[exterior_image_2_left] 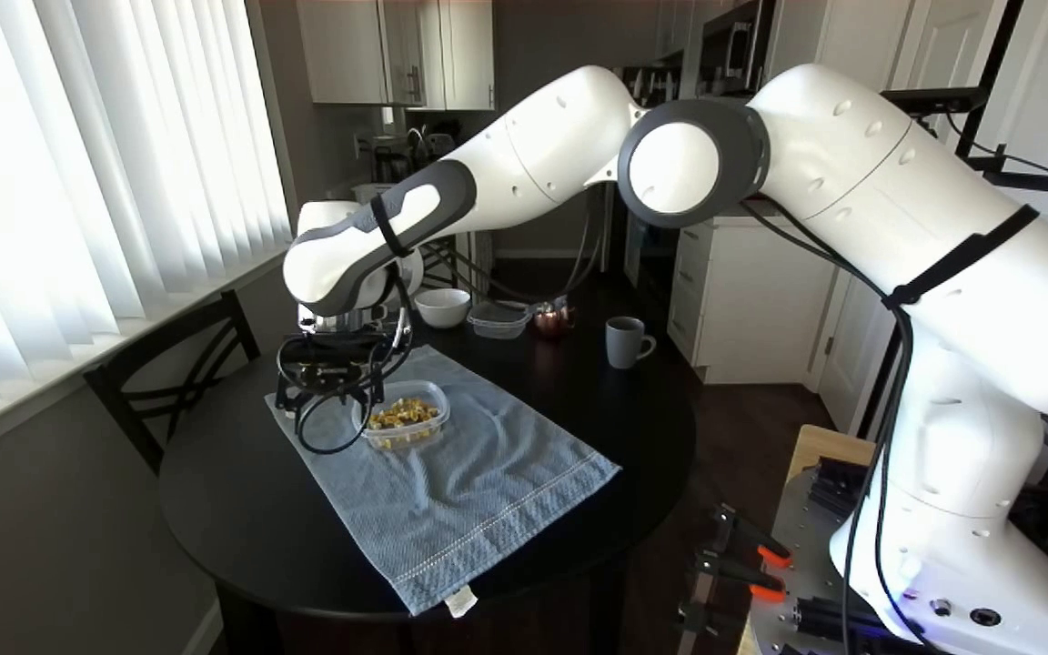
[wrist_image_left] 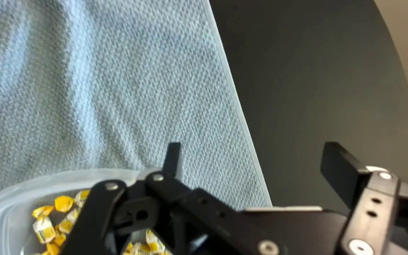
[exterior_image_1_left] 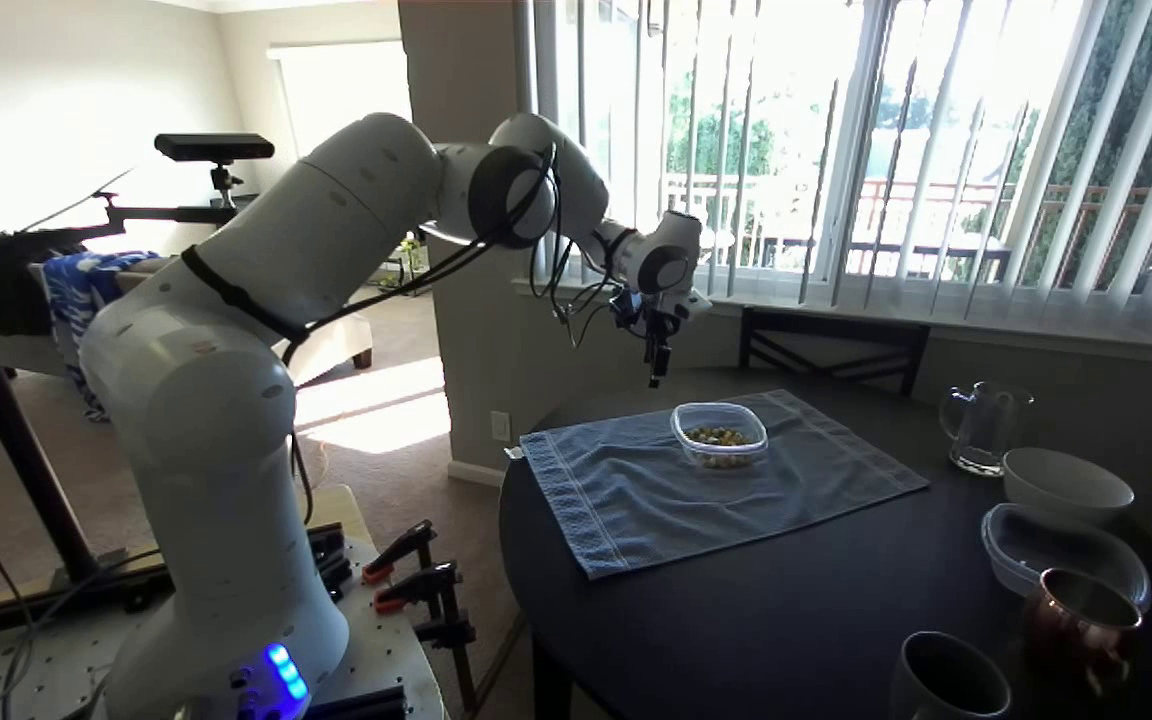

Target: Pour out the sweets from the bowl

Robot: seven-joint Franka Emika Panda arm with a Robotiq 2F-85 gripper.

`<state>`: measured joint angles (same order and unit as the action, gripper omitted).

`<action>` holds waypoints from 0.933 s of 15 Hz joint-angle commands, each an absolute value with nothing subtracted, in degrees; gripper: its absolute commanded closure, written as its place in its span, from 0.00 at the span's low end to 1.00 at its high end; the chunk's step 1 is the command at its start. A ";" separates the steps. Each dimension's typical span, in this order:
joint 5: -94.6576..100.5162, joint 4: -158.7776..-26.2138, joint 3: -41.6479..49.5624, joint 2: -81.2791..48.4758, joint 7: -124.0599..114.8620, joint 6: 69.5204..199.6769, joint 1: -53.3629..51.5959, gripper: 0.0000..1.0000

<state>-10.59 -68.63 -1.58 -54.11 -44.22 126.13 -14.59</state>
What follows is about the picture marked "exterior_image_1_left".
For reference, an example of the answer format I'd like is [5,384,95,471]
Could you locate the blue and white cloth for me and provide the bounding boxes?
[41,250,163,423]

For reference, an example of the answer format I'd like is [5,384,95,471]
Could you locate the window with vertical blinds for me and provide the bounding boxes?
[532,0,1152,343]

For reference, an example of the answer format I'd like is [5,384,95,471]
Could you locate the window with white shade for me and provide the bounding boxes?
[268,40,414,163]

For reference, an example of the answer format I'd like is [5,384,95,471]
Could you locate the black cloth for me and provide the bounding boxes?
[0,233,59,338]

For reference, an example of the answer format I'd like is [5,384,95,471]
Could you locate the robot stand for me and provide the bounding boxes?
[0,484,449,720]

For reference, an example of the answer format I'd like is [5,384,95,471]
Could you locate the camera on mount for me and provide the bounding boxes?
[96,132,276,227]

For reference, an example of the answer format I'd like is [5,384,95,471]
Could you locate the white bowl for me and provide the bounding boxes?
[1001,446,1136,525]

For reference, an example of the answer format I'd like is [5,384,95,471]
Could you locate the potted plant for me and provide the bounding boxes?
[376,233,433,297]

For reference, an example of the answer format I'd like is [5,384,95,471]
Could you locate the orange and black clamp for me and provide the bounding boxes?
[363,519,437,587]
[374,560,480,713]

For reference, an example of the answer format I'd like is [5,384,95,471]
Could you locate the heap of sweets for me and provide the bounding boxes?
[685,425,753,469]

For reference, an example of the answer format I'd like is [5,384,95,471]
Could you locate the white mug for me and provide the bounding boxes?
[888,630,1014,720]

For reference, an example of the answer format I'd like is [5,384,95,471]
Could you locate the clear plastic bowl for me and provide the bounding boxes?
[670,402,770,472]

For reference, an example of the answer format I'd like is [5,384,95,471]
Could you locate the copper mug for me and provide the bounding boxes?
[1020,567,1145,703]

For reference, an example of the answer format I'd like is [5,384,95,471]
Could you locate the black chair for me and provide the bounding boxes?
[738,305,931,398]

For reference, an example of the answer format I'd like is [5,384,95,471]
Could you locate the blue towel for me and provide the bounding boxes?
[518,389,931,581]

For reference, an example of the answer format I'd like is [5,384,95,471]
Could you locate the clear glass jug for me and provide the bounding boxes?
[939,380,1036,478]

